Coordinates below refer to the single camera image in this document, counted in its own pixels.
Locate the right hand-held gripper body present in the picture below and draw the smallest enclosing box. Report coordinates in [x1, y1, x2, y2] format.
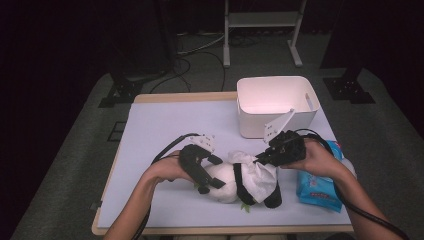
[264, 108, 307, 167]

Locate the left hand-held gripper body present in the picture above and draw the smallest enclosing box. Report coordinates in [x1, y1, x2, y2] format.
[178, 134, 216, 183]

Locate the panda plush toy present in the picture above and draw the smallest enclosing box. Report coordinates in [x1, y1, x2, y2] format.
[194, 151, 283, 214]

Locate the white wet wipe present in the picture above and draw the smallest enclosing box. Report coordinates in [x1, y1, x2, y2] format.
[227, 150, 278, 204]

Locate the white plastic storage bin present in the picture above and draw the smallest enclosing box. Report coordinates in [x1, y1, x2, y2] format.
[236, 75, 322, 139]

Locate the blue wet wipes pack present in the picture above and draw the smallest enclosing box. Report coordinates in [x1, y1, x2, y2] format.
[295, 139, 344, 213]

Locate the person's left hand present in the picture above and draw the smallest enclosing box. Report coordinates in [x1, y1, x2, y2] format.
[143, 151, 194, 186]

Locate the person's right hand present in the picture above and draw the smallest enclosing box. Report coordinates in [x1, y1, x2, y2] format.
[281, 138, 344, 183]

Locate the wooden table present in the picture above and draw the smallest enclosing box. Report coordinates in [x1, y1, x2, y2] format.
[91, 92, 355, 236]

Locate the dark floor plate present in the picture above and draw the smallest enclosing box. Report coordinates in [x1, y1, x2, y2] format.
[106, 120, 128, 143]

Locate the black stand base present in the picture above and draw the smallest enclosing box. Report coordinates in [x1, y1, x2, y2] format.
[322, 66, 377, 105]
[97, 71, 148, 109]

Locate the white metal stand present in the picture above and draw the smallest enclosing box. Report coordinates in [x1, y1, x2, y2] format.
[222, 0, 308, 69]

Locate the black floor cable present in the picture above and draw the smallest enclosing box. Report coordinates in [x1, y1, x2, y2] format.
[199, 50, 228, 93]
[149, 56, 193, 94]

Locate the white floor cable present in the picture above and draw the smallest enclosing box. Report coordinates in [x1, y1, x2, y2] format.
[176, 31, 231, 56]

